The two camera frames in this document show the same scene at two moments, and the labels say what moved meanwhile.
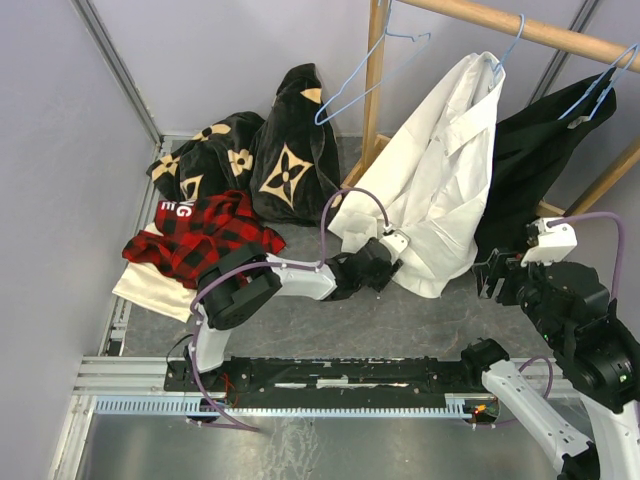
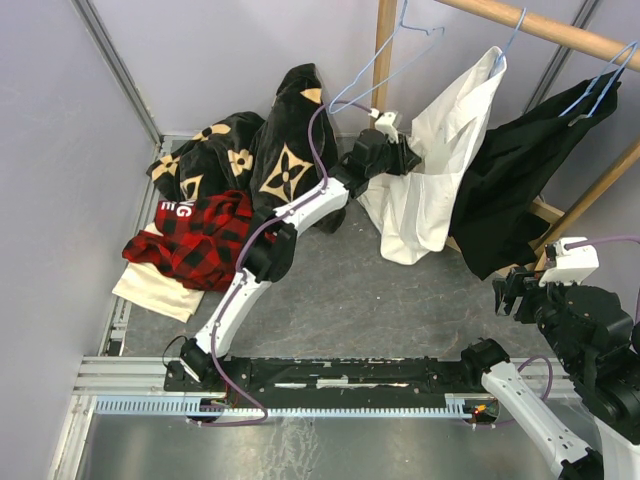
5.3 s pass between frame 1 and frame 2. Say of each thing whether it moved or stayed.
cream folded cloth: stayed
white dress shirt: moved
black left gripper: moved
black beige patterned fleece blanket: stayed
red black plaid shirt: stayed
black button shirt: moved
